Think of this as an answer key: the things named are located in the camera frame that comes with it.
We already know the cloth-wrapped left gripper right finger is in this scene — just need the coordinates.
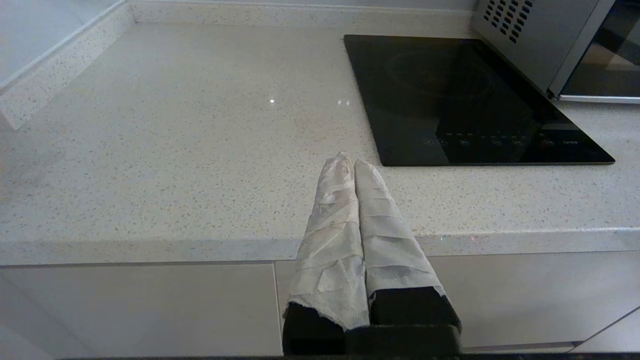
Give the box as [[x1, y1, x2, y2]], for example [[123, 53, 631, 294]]
[[354, 160, 463, 327]]

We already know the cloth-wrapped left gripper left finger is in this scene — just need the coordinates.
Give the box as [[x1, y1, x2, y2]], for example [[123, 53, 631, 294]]
[[282, 151, 371, 356]]

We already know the silver black microwave oven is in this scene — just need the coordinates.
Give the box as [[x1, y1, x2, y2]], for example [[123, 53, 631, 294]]
[[470, 0, 617, 98]]

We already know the white cabinet front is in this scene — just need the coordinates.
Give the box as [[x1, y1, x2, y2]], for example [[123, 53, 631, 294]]
[[276, 250, 640, 350], [575, 309, 640, 354], [0, 263, 283, 359]]

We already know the black glass induction cooktop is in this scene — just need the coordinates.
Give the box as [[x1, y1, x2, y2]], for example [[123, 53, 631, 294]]
[[343, 34, 616, 168]]

